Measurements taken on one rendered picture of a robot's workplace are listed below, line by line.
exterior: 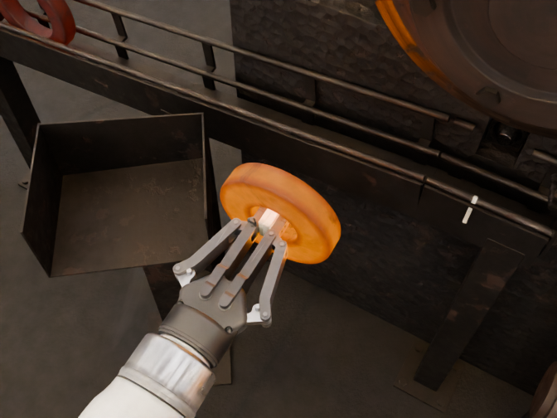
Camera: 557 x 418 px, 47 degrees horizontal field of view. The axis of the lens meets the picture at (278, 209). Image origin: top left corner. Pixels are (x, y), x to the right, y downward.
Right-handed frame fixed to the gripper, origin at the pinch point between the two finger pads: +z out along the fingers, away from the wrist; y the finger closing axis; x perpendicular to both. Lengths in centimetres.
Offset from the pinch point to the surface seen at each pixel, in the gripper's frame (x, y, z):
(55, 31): -20, -64, 24
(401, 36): 9.7, 4.2, 23.5
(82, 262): -24.5, -30.5, -11.1
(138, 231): -24.2, -25.8, -2.3
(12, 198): -84, -95, 10
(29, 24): -23, -73, 26
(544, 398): -35, 42, 8
